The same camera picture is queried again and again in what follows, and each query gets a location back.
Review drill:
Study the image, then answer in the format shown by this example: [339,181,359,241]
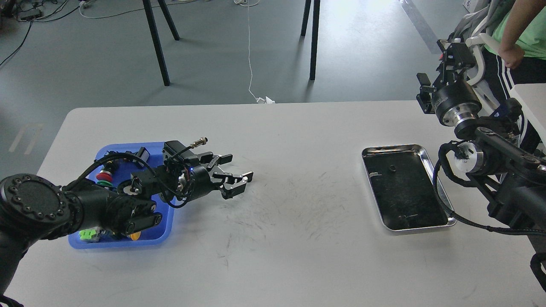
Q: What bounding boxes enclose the person in green shirt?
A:
[482,0,546,154]

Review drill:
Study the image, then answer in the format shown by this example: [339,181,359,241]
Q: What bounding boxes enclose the black cables on floor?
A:
[0,0,86,67]

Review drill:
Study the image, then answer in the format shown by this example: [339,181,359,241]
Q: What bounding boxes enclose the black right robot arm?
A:
[416,40,546,288]

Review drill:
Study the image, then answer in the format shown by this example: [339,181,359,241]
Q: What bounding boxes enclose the blue plastic tray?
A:
[68,142,175,249]

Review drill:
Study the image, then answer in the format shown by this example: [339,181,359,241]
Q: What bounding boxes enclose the black tripod legs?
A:
[142,0,180,86]
[300,0,321,81]

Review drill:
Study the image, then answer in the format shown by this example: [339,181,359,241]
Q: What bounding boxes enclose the grey backpack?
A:
[447,0,506,43]

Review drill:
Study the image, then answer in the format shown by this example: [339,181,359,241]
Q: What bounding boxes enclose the silver metal tray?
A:
[361,144,456,234]

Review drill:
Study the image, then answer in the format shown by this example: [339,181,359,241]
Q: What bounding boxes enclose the black tripod legs left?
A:
[142,0,180,86]

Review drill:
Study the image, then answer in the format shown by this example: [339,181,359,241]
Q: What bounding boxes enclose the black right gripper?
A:
[416,39,482,127]

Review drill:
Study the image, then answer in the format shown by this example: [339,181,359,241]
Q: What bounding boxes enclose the red round push button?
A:
[96,169,113,182]

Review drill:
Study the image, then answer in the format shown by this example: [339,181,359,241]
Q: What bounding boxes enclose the black white rectangular switch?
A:
[133,147,150,165]

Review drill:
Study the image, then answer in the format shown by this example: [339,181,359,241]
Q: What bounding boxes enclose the white side table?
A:
[510,83,546,144]

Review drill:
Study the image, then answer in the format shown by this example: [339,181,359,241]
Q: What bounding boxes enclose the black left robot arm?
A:
[1,137,253,307]

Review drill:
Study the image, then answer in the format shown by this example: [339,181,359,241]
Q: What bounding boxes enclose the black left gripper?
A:
[179,151,254,202]

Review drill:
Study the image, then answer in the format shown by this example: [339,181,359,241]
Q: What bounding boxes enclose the yellow mushroom push button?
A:
[127,232,142,241]

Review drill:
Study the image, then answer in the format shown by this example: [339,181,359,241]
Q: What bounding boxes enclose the white chair frame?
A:
[465,16,500,116]

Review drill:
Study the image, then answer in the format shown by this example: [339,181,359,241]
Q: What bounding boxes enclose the black tripod legs right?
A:
[300,0,321,81]

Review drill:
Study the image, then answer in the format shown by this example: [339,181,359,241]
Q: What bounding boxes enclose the white cable on floor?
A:
[232,0,276,104]

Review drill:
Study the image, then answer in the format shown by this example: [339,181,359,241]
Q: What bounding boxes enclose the green square push button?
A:
[78,227,102,243]

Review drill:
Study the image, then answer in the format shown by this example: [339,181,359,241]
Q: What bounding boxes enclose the green round push button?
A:
[96,180,113,187]

